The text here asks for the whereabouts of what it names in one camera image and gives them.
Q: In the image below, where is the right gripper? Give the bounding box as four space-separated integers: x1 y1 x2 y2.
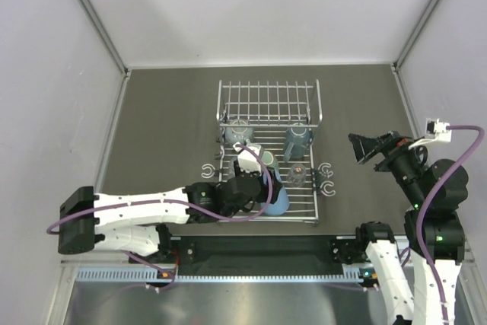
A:
349 129 431 206

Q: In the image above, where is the grey-blue ceramic mug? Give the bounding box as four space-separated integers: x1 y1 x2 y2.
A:
283 123 312 162

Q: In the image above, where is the clear glass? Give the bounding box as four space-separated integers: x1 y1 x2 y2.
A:
287 164 307 187
228 156 237 179

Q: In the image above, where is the mint green cup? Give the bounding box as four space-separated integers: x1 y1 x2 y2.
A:
261 150 279 171

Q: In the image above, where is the blue plastic cup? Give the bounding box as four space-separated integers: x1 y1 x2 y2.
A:
264 168 290 216

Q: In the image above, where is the pale speckled ceramic mug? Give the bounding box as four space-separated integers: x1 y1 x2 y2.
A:
224 119 254 148

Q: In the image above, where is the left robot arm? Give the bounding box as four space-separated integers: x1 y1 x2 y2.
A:
47 170 282 262

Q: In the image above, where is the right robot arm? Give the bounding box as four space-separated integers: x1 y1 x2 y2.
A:
348 131 469 324

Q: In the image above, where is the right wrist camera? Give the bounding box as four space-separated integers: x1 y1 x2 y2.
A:
409 119 452 150

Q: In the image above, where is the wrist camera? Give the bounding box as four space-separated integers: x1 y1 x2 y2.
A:
409 119 452 150
233 142 263 174

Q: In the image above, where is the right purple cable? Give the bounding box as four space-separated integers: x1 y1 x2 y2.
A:
414 125 483 324

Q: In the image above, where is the purple cable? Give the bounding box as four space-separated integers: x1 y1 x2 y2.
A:
46 144 275 237
414 125 483 324

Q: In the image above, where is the metal wire dish rack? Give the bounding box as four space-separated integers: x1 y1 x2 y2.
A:
202 81 335 224

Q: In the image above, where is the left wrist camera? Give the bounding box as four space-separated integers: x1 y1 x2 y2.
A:
233 142 263 174

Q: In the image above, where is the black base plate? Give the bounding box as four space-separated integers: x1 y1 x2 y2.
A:
173 235 343 276

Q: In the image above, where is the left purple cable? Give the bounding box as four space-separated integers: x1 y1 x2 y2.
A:
46 144 275 237

